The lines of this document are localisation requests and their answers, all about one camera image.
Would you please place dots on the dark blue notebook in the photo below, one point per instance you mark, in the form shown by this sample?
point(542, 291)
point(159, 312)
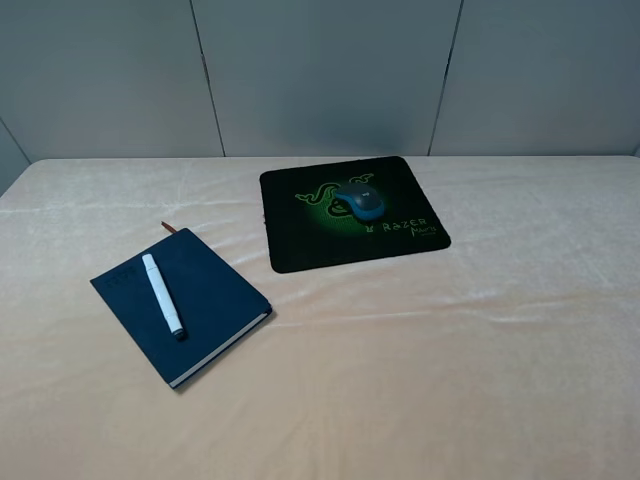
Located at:
point(182, 304)

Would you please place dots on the black green mouse pad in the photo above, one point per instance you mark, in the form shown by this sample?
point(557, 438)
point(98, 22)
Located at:
point(308, 228)

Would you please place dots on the beige tablecloth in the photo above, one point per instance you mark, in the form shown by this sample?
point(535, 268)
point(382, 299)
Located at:
point(513, 354)

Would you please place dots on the black blue computer mouse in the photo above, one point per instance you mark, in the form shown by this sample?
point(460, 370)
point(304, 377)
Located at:
point(363, 201)

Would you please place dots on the white marker pen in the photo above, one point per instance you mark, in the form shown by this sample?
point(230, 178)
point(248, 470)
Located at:
point(163, 297)

